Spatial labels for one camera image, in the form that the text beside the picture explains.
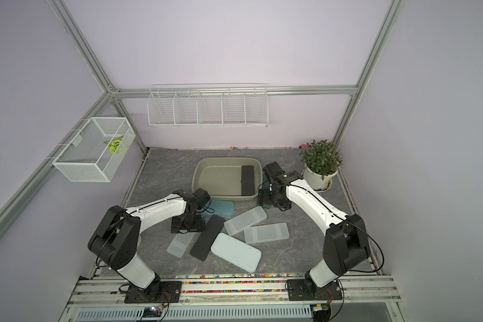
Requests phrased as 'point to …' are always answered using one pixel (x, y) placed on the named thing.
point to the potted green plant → (321, 161)
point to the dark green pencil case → (266, 200)
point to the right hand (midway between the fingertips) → (269, 201)
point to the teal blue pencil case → (225, 208)
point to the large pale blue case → (239, 253)
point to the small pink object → (304, 146)
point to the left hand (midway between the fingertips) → (191, 231)
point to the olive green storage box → (221, 176)
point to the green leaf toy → (114, 143)
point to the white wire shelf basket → (208, 105)
